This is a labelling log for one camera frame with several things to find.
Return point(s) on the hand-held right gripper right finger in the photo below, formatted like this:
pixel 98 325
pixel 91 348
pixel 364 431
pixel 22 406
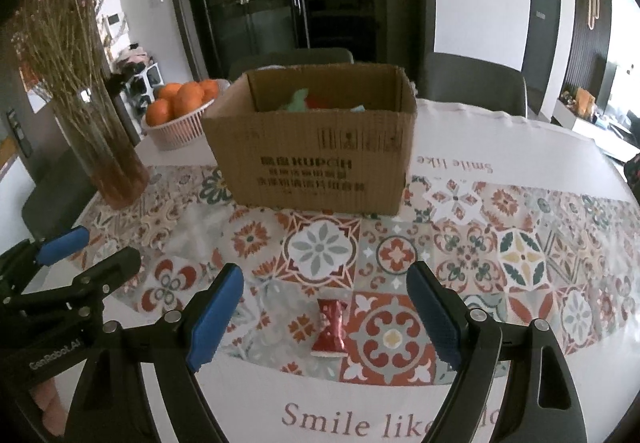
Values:
pixel 435 313

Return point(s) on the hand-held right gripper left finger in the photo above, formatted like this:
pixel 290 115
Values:
pixel 215 318

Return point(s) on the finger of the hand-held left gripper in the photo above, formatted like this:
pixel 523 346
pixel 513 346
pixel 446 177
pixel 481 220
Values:
pixel 107 268
pixel 65 245

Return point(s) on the red snack packet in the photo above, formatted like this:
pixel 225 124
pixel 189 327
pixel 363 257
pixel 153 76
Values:
pixel 330 328

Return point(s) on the brown cardboard box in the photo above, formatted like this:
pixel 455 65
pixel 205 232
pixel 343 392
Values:
pixel 310 173

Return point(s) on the red knitted strawberry plush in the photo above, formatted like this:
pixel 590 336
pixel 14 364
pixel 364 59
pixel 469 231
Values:
pixel 325 102

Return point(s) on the person's left hand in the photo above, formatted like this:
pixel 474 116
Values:
pixel 47 403

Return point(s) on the grey dining chair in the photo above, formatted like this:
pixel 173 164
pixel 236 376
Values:
pixel 475 83
pixel 300 60
pixel 55 198

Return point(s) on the glass vase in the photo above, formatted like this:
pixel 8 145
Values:
pixel 115 173

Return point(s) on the white basket of oranges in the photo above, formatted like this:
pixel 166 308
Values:
pixel 175 133

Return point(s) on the orange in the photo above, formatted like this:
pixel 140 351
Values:
pixel 210 88
pixel 160 113
pixel 189 98
pixel 170 90

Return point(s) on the white shoe shelf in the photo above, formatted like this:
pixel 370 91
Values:
pixel 140 83

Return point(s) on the dried flower bunch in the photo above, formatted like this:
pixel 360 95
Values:
pixel 60 33

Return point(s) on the white sideboard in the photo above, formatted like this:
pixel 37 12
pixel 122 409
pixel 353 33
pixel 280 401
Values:
pixel 600 138

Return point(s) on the brown box on sideboard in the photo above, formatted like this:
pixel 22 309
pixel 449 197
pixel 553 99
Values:
pixel 584 102

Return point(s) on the dark door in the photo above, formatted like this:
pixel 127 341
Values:
pixel 542 33

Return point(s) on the dark wall switch panel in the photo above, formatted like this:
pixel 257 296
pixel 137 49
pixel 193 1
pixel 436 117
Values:
pixel 17 133

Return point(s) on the gold wall ornament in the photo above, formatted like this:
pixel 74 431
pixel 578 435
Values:
pixel 593 8

